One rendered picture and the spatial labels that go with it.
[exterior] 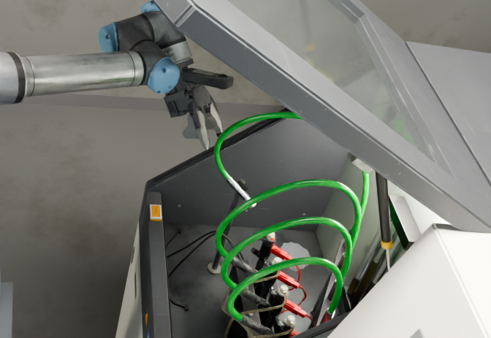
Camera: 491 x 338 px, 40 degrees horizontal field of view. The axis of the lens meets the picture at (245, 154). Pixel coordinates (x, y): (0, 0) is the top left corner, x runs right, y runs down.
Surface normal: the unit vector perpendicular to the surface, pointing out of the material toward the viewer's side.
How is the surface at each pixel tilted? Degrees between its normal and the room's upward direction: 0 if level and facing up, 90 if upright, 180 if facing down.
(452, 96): 0
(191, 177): 90
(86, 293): 0
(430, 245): 76
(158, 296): 0
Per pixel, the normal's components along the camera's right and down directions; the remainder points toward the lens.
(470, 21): 0.22, 0.66
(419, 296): -0.88, -0.26
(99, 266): 0.23, -0.75
